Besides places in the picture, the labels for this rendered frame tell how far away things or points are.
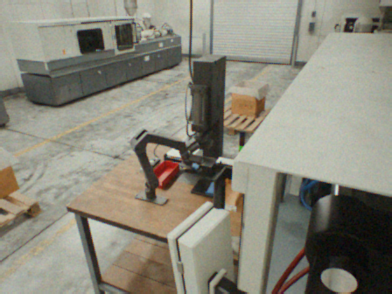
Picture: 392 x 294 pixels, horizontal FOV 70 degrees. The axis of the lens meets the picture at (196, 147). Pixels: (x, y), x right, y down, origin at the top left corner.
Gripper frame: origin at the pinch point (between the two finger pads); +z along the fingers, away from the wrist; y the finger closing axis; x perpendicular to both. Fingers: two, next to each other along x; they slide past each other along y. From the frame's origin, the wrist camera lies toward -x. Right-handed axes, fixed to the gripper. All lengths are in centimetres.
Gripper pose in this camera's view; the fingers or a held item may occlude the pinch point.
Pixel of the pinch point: (190, 167)
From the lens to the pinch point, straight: 184.6
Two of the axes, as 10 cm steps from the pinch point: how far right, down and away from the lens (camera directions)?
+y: 3.2, -8.2, 4.7
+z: 1.9, 5.4, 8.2
